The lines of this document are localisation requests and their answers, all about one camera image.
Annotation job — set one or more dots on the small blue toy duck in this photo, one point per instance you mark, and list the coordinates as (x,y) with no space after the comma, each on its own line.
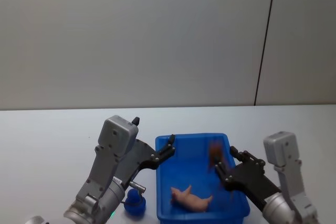
(134,203)

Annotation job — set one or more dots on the robot arm with camera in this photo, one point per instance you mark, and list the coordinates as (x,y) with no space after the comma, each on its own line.
(288,176)
(105,171)

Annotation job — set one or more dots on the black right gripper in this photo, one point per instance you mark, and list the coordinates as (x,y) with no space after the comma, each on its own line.
(249,179)

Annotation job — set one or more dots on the left robot arm with camera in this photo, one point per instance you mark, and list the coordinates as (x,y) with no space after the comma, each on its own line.
(105,171)

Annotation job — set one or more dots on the brown toy insect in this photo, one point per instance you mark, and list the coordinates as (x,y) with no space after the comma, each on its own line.
(214,151)

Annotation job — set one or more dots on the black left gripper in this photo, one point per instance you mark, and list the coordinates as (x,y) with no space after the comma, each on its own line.
(139,155)

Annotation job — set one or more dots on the pink toy pig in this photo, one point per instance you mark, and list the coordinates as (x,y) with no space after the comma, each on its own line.
(191,199)

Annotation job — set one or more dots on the blue plastic bin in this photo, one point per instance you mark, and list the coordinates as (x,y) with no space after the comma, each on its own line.
(183,171)

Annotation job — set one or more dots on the right robot arm with camera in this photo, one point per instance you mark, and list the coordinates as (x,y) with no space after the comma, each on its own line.
(288,176)

